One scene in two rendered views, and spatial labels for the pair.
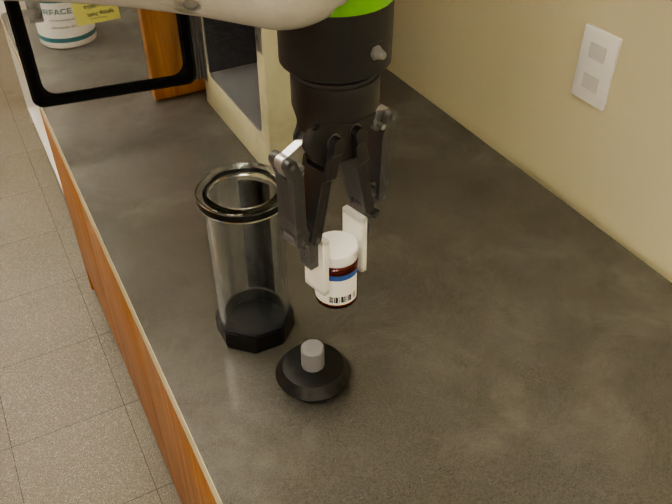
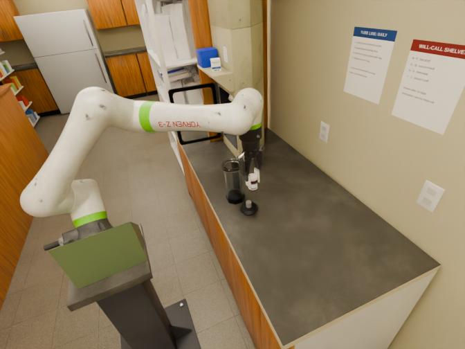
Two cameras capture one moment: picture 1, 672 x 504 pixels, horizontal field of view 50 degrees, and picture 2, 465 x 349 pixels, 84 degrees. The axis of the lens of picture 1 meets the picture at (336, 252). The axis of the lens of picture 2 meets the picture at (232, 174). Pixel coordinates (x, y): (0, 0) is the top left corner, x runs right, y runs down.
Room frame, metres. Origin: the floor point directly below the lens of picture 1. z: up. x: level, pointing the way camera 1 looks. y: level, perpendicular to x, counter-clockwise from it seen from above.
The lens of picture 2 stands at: (-0.36, -0.07, 1.87)
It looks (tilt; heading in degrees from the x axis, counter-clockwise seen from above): 36 degrees down; 10
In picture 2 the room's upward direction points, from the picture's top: 6 degrees counter-clockwise
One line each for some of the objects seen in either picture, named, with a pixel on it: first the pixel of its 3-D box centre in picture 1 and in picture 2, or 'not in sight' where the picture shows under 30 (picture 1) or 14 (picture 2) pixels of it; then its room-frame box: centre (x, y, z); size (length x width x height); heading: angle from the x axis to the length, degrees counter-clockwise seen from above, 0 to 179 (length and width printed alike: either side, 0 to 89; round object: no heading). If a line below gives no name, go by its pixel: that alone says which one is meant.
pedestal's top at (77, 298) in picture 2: not in sight; (110, 261); (0.28, 0.64, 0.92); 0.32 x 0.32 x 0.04; 30
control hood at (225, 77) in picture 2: not in sight; (214, 77); (1.16, 0.24, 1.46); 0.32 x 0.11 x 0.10; 28
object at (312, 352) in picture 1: (313, 365); (248, 206); (0.59, 0.03, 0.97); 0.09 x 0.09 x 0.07
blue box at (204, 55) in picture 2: not in sight; (207, 57); (1.25, 0.28, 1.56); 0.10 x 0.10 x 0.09; 28
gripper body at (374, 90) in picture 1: (335, 113); (250, 147); (0.56, 0.00, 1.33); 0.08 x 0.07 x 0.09; 133
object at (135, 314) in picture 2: not in sight; (140, 313); (0.28, 0.64, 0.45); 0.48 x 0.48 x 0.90; 30
